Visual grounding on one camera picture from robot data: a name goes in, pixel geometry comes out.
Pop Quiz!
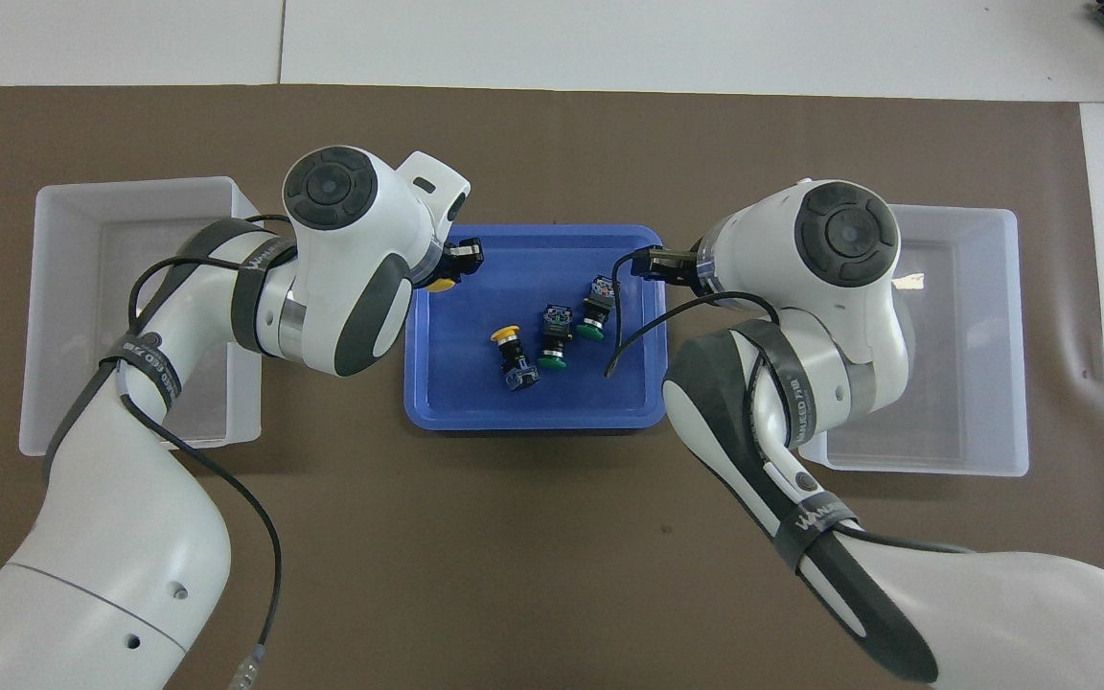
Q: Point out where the brown table mat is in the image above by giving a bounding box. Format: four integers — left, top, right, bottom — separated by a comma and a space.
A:
0, 84, 1104, 690

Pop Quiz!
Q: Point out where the translucent white plastic box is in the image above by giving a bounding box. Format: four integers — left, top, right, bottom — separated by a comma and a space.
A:
825, 204, 1030, 477
18, 175, 264, 456

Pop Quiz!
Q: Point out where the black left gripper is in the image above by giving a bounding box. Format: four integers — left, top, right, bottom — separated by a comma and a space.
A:
444, 240, 484, 281

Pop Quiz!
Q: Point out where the green push button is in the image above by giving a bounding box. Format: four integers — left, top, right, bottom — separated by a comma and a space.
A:
537, 303, 577, 370
576, 275, 618, 342

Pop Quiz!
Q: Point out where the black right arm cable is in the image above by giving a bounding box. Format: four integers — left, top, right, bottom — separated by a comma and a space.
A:
605, 247, 979, 557

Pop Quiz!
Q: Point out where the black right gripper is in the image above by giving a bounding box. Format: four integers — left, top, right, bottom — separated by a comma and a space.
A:
653, 247, 706, 287

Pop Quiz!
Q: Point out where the blue plastic tray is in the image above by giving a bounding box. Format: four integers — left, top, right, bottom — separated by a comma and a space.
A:
403, 225, 666, 432

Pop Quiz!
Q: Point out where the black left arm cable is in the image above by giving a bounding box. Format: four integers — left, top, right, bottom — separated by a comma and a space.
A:
126, 216, 283, 689

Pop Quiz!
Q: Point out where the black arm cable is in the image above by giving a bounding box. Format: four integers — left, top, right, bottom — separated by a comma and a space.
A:
126, 216, 283, 689
605, 247, 979, 557

